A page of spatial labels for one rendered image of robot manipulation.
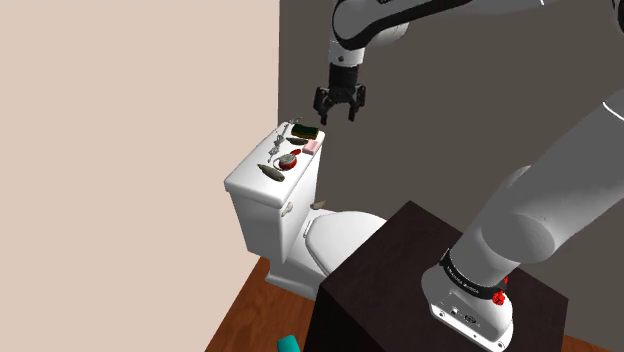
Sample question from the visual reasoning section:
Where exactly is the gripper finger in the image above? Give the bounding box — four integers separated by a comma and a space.
346, 83, 368, 123
312, 86, 334, 127

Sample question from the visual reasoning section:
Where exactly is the green yellow sponge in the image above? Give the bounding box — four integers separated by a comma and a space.
291, 123, 320, 140

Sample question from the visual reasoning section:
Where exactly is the silver metal tool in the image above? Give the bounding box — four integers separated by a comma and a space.
266, 116, 302, 165

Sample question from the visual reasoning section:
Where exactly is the red round container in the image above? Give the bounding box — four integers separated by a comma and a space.
273, 148, 302, 171

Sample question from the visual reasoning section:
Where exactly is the grey oblong brush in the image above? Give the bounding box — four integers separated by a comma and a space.
257, 163, 286, 183

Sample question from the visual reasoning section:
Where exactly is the white toilet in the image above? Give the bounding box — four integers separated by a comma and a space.
223, 120, 388, 302

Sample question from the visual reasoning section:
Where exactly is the dark robot stand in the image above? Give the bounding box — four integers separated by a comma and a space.
303, 199, 570, 352

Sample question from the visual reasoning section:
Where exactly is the teal object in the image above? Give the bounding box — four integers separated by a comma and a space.
276, 334, 301, 352

